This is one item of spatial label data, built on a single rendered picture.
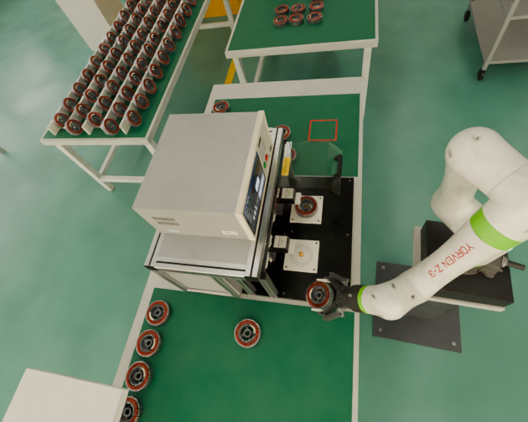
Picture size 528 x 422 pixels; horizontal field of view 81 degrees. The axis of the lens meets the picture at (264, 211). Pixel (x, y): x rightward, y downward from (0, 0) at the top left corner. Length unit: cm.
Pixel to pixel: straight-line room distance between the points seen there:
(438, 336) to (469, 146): 150
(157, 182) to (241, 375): 83
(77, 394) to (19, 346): 199
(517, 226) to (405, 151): 196
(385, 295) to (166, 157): 86
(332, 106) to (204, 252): 123
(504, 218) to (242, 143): 77
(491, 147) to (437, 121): 216
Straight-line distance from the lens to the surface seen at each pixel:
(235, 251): 112
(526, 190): 86
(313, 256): 142
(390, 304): 100
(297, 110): 200
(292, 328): 139
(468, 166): 88
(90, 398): 113
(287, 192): 142
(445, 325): 223
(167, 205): 106
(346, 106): 199
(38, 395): 125
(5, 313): 333
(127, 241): 283
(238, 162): 106
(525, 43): 361
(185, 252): 119
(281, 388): 138
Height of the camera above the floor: 211
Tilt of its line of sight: 59 degrees down
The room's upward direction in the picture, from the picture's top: 22 degrees counter-clockwise
